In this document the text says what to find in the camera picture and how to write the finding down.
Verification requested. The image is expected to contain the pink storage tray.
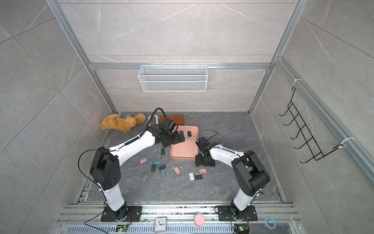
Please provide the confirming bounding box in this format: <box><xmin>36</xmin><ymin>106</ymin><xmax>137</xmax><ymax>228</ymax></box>
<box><xmin>170</xmin><ymin>125</ymin><xmax>199</xmax><ymax>160</ymax></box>

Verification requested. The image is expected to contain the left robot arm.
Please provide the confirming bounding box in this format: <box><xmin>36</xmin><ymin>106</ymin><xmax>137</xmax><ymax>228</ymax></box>
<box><xmin>87</xmin><ymin>107</ymin><xmax>186</xmax><ymax>221</ymax></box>

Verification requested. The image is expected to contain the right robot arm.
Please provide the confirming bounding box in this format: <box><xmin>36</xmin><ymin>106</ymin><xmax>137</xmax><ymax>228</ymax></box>
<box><xmin>195</xmin><ymin>136</ymin><xmax>271</xmax><ymax>221</ymax></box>

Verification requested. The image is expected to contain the black eraser pile right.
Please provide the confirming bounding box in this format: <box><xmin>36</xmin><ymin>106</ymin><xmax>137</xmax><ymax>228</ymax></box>
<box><xmin>158</xmin><ymin>164</ymin><xmax>166</xmax><ymax>171</ymax></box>

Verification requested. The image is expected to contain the teal eraser pile bottom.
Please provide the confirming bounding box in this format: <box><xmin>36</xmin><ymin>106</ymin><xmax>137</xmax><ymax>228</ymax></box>
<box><xmin>160</xmin><ymin>169</ymin><xmax>166</xmax><ymax>177</ymax></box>

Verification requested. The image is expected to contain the white digital clock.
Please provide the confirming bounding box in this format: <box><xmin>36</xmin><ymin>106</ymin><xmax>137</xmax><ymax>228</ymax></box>
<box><xmin>149</xmin><ymin>115</ymin><xmax>159</xmax><ymax>126</ymax></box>

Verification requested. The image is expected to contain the brown leather case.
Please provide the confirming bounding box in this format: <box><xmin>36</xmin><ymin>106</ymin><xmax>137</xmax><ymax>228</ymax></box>
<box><xmin>159</xmin><ymin>114</ymin><xmax>185</xmax><ymax>126</ymax></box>

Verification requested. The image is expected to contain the brown teddy bear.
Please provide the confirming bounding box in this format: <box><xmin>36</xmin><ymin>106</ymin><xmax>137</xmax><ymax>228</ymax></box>
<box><xmin>100</xmin><ymin>113</ymin><xmax>146</xmax><ymax>132</ymax></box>

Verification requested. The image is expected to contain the pink round cap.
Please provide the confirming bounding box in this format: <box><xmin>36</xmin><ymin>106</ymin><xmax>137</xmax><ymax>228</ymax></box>
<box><xmin>194</xmin><ymin>214</ymin><xmax>205</xmax><ymax>227</ymax></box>

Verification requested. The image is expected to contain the small analog clock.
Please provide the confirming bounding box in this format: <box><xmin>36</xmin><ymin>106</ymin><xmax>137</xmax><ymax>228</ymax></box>
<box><xmin>153</xmin><ymin>217</ymin><xmax>167</xmax><ymax>233</ymax></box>

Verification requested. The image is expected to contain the blue tape roll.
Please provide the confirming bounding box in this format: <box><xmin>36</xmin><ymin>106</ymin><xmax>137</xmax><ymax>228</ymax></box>
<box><xmin>265</xmin><ymin>217</ymin><xmax>277</xmax><ymax>230</ymax></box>

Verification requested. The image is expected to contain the white wire mesh basket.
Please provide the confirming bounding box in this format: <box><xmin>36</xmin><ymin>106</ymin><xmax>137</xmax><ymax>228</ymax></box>
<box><xmin>138</xmin><ymin>65</ymin><xmax>208</xmax><ymax>92</ymax></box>

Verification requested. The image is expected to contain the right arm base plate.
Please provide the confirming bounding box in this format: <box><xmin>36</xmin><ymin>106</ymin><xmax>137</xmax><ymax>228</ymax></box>
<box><xmin>214</xmin><ymin>205</ymin><xmax>258</xmax><ymax>221</ymax></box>

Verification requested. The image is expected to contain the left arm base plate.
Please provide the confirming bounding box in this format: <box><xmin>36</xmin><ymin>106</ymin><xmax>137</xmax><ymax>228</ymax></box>
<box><xmin>100</xmin><ymin>205</ymin><xmax>143</xmax><ymax>222</ymax></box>

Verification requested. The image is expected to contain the black wire hook rack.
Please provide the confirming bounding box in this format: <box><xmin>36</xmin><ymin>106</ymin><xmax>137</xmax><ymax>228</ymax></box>
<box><xmin>279</xmin><ymin>86</ymin><xmax>343</xmax><ymax>164</ymax></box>

